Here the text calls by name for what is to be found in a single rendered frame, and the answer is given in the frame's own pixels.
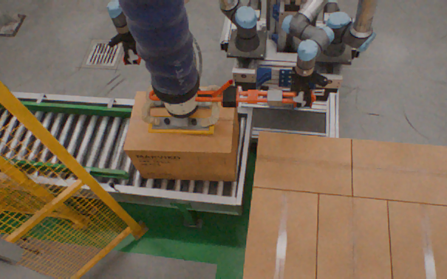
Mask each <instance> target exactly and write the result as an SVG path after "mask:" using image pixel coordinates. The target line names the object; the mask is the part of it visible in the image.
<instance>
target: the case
mask: <svg viewBox="0 0 447 279"><path fill-rule="evenodd" d="M146 102H147V100H146V92H136V95H135V99H134V105H133V110H132V116H131V119H130V123H129V130H128V134H127V137H126V141H125V144H124V148H123V150H124V151H125V153H126V154H127V155H128V156H129V158H130V160H131V161H132V163H133V165H134V166H135V167H136V169H137V170H138V173H140V175H141V176H142V177H143V178H146V179H189V180H212V181H236V160H237V146H238V145H239V115H237V107H236V108H231V107H222V106H221V102H218V104H219V119H218V120H217V122H216V123H215V128H214V133H213V134H177V133H151V132H148V126H149V124H148V123H146V121H145V120H143V115H142V110H143V106H144V104H145V103H146ZM150 115H168V116H171V115H170V114H169V113H168V111H167V108H150ZM192 116H200V117H210V116H211V109H203V108H198V109H197V111H196V112H195V113H194V114H193V115H192Z"/></svg>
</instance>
